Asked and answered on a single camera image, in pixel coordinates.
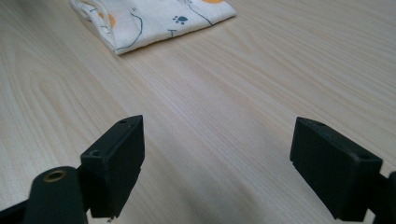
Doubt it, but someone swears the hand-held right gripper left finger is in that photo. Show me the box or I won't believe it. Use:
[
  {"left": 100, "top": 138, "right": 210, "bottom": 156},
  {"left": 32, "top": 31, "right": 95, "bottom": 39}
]
[{"left": 79, "top": 114, "right": 146, "bottom": 219}]

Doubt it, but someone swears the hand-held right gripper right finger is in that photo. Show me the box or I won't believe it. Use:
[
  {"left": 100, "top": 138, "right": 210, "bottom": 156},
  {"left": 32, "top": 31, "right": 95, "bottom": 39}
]
[{"left": 289, "top": 116, "right": 384, "bottom": 223}]

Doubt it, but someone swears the white printed cloth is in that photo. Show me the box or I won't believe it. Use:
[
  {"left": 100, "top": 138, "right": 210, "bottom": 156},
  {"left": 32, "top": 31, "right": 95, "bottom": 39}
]
[{"left": 69, "top": 0, "right": 237, "bottom": 56}]

